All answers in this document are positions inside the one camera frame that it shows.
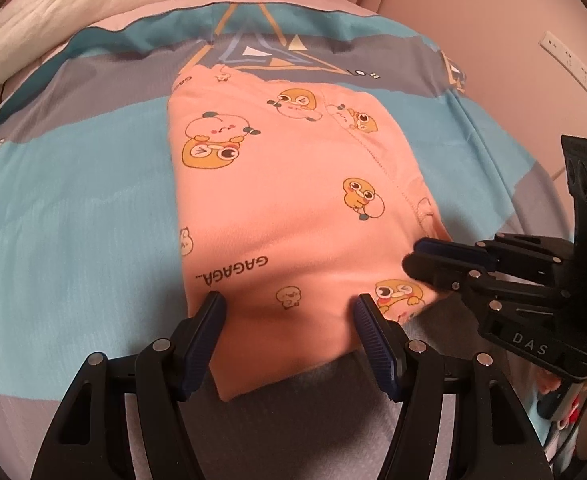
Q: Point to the pink cartoon print shirt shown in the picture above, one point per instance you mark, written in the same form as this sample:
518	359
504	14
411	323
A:
283	210

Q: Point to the white folded duvet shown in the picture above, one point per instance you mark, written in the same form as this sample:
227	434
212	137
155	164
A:
73	5

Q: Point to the blue grey printed blanket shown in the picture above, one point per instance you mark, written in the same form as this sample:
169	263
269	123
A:
73	210

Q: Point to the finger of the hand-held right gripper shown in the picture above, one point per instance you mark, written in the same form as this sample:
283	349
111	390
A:
453	251
438	274

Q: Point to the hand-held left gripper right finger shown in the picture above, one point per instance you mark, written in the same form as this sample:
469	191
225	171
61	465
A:
378	345

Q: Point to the white power strip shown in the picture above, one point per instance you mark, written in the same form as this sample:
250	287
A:
581	67

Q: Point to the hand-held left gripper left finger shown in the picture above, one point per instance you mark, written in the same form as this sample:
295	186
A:
201	345

